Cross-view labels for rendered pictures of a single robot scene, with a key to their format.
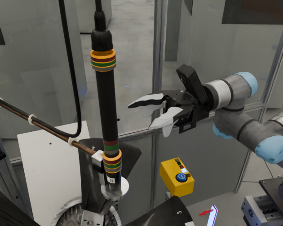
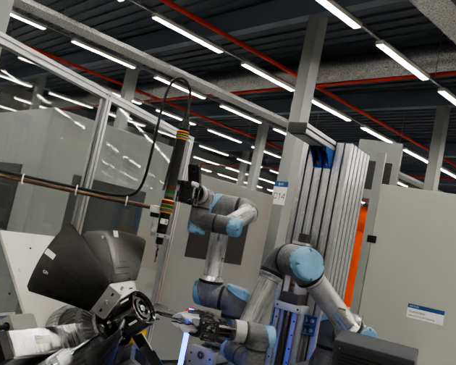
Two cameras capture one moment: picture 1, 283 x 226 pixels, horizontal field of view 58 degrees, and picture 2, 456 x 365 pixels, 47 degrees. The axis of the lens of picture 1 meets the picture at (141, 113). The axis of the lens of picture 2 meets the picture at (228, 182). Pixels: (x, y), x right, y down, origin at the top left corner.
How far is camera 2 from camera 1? 159 cm
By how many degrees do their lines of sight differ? 58
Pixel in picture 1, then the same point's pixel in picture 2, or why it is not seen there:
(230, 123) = (205, 217)
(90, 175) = (107, 257)
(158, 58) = (82, 212)
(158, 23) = (90, 175)
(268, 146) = (234, 221)
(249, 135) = (221, 219)
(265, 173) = not seen: outside the picture
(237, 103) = (208, 203)
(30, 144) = (13, 242)
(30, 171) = (17, 270)
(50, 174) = not seen: hidden behind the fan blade
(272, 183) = not seen: hidden behind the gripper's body
